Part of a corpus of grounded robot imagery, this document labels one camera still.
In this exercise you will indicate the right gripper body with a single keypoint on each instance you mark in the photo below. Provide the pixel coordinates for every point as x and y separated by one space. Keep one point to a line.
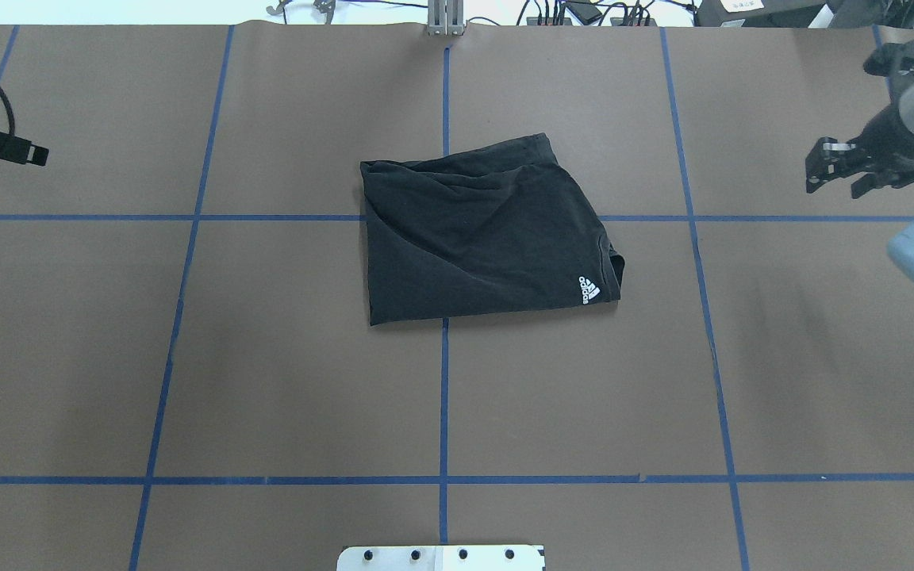
889 135

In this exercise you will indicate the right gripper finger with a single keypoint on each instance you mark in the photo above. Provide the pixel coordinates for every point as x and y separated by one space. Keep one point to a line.
817 177
831 158

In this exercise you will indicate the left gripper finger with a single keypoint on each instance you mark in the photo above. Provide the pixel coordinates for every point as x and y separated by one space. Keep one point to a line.
14 149

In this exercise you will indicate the black graphic t-shirt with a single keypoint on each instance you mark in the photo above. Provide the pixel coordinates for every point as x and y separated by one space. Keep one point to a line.
500 229

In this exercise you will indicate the aluminium frame post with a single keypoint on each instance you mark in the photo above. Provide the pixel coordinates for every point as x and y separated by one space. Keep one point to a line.
446 18

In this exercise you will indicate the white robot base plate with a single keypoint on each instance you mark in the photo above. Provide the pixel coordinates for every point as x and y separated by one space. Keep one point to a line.
471 556

